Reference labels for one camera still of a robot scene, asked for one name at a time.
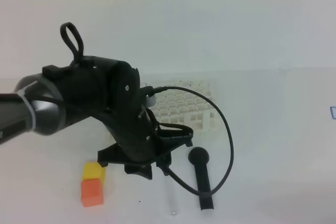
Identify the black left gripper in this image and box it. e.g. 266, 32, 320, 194
97, 107, 193, 180

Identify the clear glass test tube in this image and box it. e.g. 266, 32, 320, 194
164, 176, 178, 216

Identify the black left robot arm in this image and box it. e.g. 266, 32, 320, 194
1, 57, 193, 179

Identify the white plastic test tube rack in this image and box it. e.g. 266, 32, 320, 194
150, 79, 222, 132

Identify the yellow foam cube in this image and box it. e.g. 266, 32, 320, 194
82, 162, 106, 184

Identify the orange foam cube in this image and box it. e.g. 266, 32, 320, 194
81, 178, 103, 207

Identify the black round-headed scoop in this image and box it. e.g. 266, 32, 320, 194
188, 147, 214, 210

